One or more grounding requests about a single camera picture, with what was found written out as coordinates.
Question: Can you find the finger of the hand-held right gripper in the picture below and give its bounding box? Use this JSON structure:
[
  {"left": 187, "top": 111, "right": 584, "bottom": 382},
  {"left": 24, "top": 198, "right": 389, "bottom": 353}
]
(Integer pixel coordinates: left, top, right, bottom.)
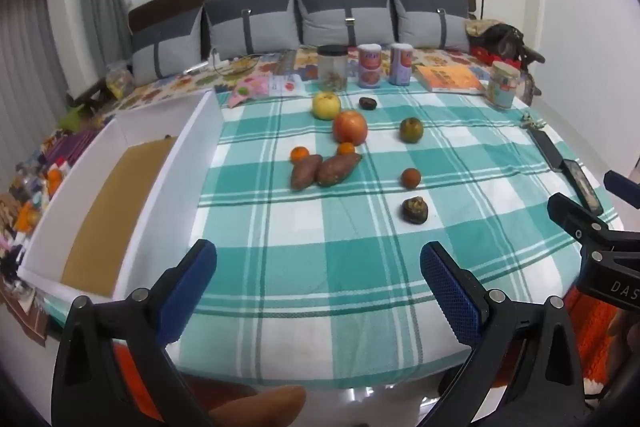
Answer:
[
  {"left": 603, "top": 170, "right": 640, "bottom": 210},
  {"left": 546, "top": 192, "right": 640, "bottom": 254}
]

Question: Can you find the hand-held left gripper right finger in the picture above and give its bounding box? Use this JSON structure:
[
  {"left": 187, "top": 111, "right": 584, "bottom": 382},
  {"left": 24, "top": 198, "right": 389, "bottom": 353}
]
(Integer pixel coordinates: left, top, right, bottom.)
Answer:
[{"left": 419, "top": 240, "right": 587, "bottom": 427}]

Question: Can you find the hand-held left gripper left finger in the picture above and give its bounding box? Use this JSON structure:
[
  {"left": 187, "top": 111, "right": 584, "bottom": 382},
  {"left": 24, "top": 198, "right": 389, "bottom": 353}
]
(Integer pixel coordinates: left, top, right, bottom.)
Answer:
[{"left": 51, "top": 238, "right": 218, "bottom": 427}]

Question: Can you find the dark brown wrinkled fruit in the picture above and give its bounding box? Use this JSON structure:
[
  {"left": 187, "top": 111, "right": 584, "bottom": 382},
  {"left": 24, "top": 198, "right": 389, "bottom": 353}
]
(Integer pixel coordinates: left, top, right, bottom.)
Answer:
[{"left": 401, "top": 197, "right": 429, "bottom": 225}]

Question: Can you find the white cardboard box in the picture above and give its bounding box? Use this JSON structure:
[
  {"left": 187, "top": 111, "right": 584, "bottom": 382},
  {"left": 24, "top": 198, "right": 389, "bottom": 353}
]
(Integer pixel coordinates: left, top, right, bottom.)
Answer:
[{"left": 16, "top": 89, "right": 224, "bottom": 308}]

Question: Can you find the yellow pear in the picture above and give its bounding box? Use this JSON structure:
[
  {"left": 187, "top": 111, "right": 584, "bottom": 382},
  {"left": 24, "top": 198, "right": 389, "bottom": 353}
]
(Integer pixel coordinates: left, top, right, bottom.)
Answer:
[{"left": 312, "top": 91, "right": 342, "bottom": 121}]

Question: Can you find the person's right hand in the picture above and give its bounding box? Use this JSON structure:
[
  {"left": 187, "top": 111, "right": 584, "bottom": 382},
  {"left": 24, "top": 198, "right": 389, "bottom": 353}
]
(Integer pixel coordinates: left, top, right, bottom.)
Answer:
[{"left": 607, "top": 311, "right": 640, "bottom": 359}]

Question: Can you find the person's left hand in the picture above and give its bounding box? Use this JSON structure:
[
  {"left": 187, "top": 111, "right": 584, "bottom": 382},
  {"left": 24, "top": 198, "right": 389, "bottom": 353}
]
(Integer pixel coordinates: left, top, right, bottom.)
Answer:
[{"left": 209, "top": 385, "right": 307, "bottom": 427}]

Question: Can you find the orange knitted blanket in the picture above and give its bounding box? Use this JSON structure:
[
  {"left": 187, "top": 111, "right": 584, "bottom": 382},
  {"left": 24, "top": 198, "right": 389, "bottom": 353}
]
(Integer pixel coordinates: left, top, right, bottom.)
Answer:
[{"left": 112, "top": 289, "right": 626, "bottom": 425}]

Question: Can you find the long black phone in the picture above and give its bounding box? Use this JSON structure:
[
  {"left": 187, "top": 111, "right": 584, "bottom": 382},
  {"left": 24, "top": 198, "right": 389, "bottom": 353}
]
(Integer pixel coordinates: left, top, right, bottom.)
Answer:
[{"left": 529, "top": 127, "right": 566, "bottom": 172}]

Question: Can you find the green white checked tablecloth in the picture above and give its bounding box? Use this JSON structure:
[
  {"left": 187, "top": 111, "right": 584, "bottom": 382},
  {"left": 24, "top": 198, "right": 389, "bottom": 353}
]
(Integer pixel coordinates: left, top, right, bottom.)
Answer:
[{"left": 165, "top": 87, "right": 626, "bottom": 391}]

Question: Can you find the clear jar with printed label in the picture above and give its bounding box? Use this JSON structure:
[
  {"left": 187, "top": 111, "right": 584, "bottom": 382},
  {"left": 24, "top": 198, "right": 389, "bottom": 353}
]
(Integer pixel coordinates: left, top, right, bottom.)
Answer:
[{"left": 486, "top": 61, "right": 521, "bottom": 110}]

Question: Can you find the brown sweet potato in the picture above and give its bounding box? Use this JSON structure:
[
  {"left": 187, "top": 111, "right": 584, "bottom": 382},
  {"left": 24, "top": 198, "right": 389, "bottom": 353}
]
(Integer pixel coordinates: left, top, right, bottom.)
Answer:
[
  {"left": 316, "top": 152, "right": 363, "bottom": 186},
  {"left": 290, "top": 154, "right": 324, "bottom": 190}
]

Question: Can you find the pile of colourful clothes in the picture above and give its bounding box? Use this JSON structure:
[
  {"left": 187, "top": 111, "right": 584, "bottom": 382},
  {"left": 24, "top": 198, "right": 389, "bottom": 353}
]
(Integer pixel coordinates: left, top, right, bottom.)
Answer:
[{"left": 0, "top": 127, "right": 101, "bottom": 260}]

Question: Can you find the orange book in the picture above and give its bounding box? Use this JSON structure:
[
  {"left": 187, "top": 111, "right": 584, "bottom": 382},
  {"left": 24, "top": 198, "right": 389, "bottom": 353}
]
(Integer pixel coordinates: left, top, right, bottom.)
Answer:
[{"left": 414, "top": 65, "right": 487, "bottom": 96}]

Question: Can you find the black bag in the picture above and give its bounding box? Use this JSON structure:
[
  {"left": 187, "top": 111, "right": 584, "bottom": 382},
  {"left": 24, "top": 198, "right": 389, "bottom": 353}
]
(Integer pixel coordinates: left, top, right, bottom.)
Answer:
[{"left": 470, "top": 22, "right": 546, "bottom": 68}]

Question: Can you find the red apple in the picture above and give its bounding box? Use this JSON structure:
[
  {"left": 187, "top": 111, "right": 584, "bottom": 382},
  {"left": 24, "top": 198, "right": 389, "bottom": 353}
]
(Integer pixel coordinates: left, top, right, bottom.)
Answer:
[{"left": 332, "top": 110, "right": 369, "bottom": 146}]

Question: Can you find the pink snack packet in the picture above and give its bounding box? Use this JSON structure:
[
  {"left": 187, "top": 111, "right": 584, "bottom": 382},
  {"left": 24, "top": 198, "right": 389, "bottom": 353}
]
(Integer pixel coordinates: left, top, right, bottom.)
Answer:
[{"left": 230, "top": 76, "right": 271, "bottom": 108}]

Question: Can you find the clear bag of snacks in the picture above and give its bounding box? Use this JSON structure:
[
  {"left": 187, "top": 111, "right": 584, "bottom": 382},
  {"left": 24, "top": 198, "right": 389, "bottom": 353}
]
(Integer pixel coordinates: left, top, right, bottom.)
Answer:
[{"left": 105, "top": 62, "right": 136, "bottom": 100}]

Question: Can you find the white snack packet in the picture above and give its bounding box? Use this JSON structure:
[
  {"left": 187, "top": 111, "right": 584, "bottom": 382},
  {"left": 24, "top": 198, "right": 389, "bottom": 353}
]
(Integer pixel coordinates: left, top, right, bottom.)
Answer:
[{"left": 269, "top": 74, "right": 307, "bottom": 98}]

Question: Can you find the orange labelled food can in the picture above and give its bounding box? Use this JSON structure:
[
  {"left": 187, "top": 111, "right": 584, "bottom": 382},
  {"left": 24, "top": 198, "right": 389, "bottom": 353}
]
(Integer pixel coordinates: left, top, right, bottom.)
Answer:
[
  {"left": 389, "top": 43, "right": 414, "bottom": 86},
  {"left": 357, "top": 44, "right": 385, "bottom": 89}
]

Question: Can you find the grey pillow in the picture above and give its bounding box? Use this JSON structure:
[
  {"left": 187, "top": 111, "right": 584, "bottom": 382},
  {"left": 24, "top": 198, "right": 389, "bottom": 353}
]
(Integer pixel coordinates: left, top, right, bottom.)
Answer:
[
  {"left": 292, "top": 0, "right": 398, "bottom": 48},
  {"left": 390, "top": 0, "right": 471, "bottom": 52},
  {"left": 202, "top": 0, "right": 301, "bottom": 60},
  {"left": 130, "top": 7, "right": 205, "bottom": 82}
]

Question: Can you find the clear jar with black lid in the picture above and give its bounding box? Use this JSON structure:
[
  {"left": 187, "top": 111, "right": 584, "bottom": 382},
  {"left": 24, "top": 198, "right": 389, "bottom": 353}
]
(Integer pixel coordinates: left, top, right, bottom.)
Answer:
[{"left": 317, "top": 45, "right": 349, "bottom": 90}]

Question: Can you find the grey curtain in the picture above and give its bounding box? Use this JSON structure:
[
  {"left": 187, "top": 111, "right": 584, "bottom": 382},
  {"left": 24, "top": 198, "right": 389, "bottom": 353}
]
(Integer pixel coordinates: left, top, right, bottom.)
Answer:
[{"left": 0, "top": 0, "right": 132, "bottom": 148}]

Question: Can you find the white charger with cable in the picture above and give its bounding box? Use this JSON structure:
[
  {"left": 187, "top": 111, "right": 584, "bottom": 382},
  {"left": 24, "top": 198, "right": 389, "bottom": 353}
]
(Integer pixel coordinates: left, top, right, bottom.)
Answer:
[{"left": 207, "top": 48, "right": 261, "bottom": 72}]

